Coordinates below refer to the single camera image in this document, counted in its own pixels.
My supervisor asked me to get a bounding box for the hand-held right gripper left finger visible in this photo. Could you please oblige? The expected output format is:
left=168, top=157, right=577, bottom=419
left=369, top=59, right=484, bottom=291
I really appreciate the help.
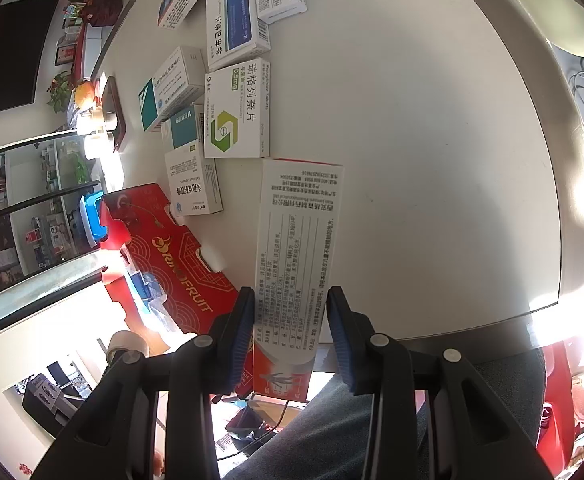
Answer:
left=32, top=287, right=257, bottom=480

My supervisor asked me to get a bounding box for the red plastic object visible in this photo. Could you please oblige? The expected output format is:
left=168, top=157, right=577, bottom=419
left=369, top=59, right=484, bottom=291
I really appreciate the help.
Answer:
left=542, top=342, right=584, bottom=443

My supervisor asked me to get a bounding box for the light teal medicine box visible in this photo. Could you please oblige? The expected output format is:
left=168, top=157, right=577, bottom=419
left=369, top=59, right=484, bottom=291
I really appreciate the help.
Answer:
left=161, top=102, right=213, bottom=153

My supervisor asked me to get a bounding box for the red cardboard box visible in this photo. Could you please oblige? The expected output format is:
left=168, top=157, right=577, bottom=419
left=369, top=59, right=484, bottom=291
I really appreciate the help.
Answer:
left=98, top=182, right=253, bottom=397

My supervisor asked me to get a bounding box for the tape roll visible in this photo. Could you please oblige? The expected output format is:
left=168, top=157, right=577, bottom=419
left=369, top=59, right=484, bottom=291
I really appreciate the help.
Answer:
left=106, top=329, right=151, bottom=367

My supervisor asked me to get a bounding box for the dark grey device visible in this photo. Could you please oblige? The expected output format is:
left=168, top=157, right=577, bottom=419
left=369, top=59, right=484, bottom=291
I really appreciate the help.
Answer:
left=22, top=372, right=97, bottom=438

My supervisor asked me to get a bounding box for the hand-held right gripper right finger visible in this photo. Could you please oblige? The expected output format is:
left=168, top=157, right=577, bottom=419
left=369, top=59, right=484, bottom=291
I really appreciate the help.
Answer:
left=328, top=287, right=555, bottom=480

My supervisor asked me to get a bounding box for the black television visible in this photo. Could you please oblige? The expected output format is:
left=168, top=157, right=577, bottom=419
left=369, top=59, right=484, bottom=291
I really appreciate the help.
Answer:
left=0, top=0, right=63, bottom=122

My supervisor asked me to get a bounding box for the white box with teal end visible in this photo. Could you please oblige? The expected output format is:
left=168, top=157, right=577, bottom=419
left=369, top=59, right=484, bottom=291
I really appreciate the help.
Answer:
left=164, top=147, right=223, bottom=217

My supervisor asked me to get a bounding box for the green potted plant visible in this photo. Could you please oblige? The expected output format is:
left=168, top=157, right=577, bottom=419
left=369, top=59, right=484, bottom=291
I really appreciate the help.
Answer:
left=46, top=72, right=76, bottom=112

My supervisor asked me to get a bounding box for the white red ointment box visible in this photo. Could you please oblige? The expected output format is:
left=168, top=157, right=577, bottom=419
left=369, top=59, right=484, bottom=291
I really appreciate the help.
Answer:
left=252, top=157, right=345, bottom=403

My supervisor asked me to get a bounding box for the glass display cabinet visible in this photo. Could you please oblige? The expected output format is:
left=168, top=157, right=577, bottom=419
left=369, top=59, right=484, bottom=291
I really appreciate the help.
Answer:
left=0, top=130, right=110, bottom=311

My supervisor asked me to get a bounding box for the dark wooden tray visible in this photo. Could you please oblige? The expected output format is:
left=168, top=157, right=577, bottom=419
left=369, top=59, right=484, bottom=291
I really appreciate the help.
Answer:
left=99, top=76, right=128, bottom=154

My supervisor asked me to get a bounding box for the white blue medicine box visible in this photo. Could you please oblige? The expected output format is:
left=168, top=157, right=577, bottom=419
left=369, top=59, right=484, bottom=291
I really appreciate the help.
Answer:
left=205, top=0, right=273, bottom=73

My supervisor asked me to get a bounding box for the blue plastic stool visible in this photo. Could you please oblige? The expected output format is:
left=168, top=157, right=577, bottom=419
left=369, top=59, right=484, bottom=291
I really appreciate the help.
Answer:
left=68, top=191, right=111, bottom=247

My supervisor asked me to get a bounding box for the white dark teal medicine box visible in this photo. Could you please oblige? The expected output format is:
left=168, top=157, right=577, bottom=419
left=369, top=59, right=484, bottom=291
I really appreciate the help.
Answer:
left=138, top=46, right=207, bottom=133

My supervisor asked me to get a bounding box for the dark red bag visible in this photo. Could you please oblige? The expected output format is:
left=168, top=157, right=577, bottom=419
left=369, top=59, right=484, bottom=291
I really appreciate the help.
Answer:
left=88, top=0, right=123, bottom=27

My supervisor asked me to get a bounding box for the dark cloth bag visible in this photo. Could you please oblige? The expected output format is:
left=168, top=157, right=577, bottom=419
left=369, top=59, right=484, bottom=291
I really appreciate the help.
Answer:
left=224, top=402, right=275, bottom=443

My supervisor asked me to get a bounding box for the white box with green logo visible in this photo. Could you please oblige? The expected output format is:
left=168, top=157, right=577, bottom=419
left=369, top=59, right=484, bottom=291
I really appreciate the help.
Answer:
left=203, top=62, right=271, bottom=159

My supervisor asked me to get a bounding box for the orange yellow fruit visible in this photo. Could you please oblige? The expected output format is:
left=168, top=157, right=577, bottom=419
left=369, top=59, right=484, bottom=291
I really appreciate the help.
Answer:
left=72, top=80, right=96, bottom=109

